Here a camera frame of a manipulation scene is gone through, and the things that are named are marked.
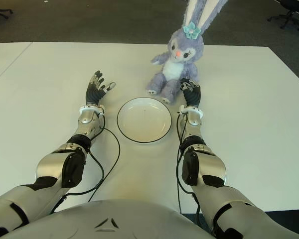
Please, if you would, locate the robot left hand black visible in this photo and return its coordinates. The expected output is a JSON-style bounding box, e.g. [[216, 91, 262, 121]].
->
[[85, 70, 116, 106]]

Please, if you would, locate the robot right hand black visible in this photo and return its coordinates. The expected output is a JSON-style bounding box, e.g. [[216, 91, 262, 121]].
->
[[180, 78, 202, 108]]

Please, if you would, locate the purple plush bunny doll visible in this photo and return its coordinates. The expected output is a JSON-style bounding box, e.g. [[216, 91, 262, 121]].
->
[[146, 0, 229, 104]]

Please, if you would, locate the white plate black rim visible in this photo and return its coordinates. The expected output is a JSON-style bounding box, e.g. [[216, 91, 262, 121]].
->
[[117, 97, 172, 144]]

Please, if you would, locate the black office chair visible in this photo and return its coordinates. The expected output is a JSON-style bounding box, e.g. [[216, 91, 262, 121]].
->
[[0, 0, 13, 22], [267, 0, 299, 32]]

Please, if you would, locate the robot torso grey shell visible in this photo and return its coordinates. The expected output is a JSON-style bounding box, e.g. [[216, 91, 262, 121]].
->
[[0, 199, 215, 239]]

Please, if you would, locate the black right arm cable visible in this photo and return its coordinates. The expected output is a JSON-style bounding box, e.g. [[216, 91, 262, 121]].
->
[[175, 112, 202, 225]]

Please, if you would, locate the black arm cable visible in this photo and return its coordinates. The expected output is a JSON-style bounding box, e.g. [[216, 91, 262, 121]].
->
[[48, 112, 121, 215], [175, 112, 202, 225]]

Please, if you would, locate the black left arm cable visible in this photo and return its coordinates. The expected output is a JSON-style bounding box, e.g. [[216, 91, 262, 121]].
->
[[48, 112, 121, 215]]

